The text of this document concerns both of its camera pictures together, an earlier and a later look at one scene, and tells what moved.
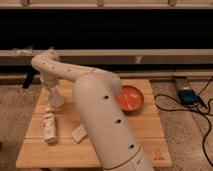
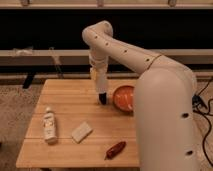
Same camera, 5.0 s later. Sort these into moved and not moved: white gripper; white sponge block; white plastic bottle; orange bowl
Moved: white gripper
Not moved: orange bowl; white plastic bottle; white sponge block
